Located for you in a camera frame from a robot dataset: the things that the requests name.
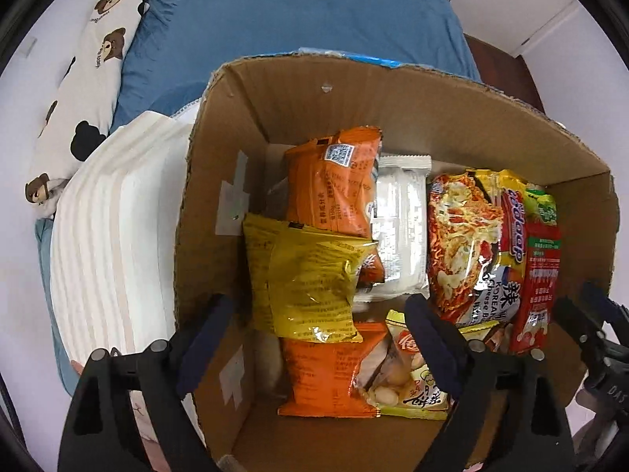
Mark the white wardrobe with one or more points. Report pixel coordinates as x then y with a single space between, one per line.
511 0

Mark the orange snack packet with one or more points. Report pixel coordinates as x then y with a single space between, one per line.
324 378
334 191

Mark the brown biscuit packet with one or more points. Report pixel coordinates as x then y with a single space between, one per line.
494 339

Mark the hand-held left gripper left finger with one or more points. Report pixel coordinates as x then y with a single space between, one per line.
209 337

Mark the blue duvet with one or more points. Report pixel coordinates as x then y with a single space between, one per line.
304 10

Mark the yellow crinkled snack packet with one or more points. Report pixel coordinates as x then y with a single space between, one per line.
304 280

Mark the brown cardboard box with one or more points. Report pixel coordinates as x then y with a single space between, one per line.
442 118

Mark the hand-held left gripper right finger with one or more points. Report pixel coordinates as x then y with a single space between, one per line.
432 344

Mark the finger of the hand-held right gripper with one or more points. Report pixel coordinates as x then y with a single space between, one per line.
572 319
602 305

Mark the red cheese noodle packet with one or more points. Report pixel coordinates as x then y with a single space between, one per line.
462 241

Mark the white bear print pillow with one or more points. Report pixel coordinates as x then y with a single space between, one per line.
93 83

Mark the clear yellow biscuit packet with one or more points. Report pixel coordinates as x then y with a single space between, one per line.
417 393

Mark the white snack packet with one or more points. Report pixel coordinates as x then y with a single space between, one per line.
400 226

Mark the red green snack packet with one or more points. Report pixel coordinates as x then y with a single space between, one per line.
535 285

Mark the striped white quilt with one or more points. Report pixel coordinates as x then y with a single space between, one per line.
113 246

